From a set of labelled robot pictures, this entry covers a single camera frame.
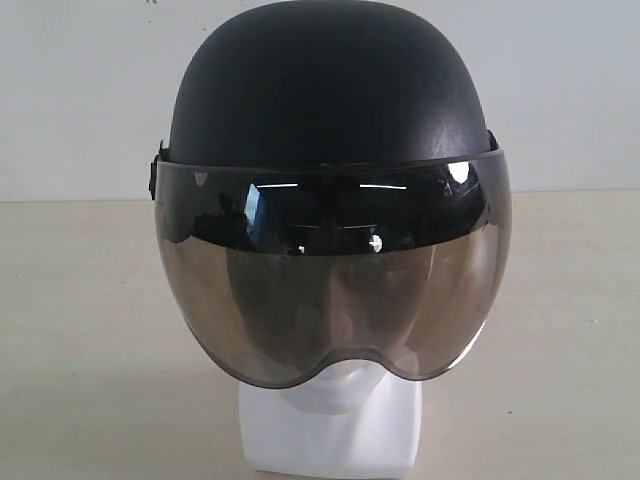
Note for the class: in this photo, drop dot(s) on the white mannequin head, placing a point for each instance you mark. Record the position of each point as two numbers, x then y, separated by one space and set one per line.
354 420

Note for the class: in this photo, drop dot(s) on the black helmet with tinted visor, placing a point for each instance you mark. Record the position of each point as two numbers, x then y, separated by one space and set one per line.
330 191

